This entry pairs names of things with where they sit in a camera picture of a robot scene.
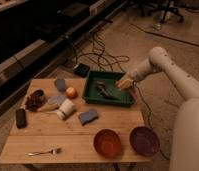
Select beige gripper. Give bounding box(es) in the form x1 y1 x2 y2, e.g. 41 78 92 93
115 74 134 90

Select red chili pepper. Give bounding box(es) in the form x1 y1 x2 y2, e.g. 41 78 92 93
131 90 138 100

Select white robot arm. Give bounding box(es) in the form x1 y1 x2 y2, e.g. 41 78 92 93
117 47 199 171

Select green plastic tray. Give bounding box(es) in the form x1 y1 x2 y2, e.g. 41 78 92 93
83 71 135 107

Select dark object in tray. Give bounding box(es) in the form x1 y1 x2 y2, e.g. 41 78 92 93
95 82 116 100

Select black power box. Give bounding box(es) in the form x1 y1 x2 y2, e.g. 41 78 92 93
74 63 90 78

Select blue sponge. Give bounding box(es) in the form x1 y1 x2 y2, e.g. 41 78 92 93
78 109 99 125

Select red apple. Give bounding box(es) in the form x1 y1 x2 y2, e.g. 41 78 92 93
66 87 78 99

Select purple bowl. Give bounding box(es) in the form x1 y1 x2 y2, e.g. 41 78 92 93
129 126 160 157

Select orange bowl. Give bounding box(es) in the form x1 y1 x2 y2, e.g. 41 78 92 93
93 129 122 158

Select white cup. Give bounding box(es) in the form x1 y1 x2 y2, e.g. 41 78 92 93
56 99 76 120

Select blue grey cup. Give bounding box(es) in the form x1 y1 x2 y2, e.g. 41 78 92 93
54 79 66 92

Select translucent blue lid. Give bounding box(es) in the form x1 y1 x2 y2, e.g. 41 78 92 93
47 93 66 105

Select office chair base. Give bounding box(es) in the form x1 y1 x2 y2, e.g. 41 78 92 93
132 0 194 24

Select brown grape bunch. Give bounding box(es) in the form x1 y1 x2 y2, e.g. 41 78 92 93
25 89 46 111

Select silver fork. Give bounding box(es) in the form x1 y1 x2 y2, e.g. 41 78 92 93
27 148 62 156

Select black rectangular block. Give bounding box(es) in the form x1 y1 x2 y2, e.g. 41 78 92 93
16 108 27 129

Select floor cables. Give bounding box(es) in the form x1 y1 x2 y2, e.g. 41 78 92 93
67 31 131 73

